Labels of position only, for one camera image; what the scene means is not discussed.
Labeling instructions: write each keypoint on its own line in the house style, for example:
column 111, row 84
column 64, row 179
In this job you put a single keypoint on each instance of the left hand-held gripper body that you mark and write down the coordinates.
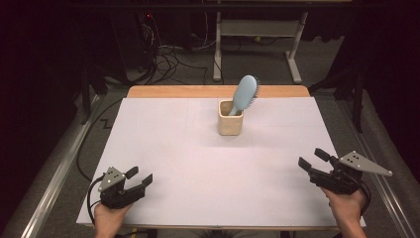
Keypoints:
column 114, row 195

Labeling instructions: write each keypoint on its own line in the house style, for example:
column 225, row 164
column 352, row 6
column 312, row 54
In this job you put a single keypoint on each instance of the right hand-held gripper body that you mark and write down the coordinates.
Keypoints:
column 346, row 178

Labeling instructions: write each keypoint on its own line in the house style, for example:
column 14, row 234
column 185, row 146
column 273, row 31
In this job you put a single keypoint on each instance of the beige square cup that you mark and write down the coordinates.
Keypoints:
column 230, row 127

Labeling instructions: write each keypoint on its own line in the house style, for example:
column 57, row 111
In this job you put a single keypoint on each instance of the light blue hairbrush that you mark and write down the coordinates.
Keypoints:
column 244, row 92

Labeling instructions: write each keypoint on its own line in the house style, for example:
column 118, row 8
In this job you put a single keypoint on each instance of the person's left hand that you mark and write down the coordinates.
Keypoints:
column 109, row 221

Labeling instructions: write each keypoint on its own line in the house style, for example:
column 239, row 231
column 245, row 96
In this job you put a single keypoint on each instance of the person's right hand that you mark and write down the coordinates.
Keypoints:
column 346, row 206

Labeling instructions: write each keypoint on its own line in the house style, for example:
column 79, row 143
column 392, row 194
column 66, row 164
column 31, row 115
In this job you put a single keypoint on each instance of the black stand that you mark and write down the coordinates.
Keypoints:
column 358, row 99

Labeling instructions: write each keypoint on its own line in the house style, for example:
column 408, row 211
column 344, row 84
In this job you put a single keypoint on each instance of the white table mat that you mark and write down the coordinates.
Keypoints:
column 231, row 185

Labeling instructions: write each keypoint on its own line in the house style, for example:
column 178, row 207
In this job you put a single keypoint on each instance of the small yellow-green ball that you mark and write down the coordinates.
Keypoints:
column 257, row 38

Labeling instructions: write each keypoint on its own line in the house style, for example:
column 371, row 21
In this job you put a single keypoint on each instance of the dark computer tower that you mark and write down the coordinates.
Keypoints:
column 132, row 39

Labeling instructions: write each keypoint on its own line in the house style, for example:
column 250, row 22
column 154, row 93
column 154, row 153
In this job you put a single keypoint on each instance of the metal floor rail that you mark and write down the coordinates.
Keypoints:
column 56, row 188
column 386, row 205

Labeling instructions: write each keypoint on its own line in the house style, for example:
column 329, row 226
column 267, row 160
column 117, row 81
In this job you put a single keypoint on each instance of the white metal desk frame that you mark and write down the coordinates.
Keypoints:
column 261, row 28

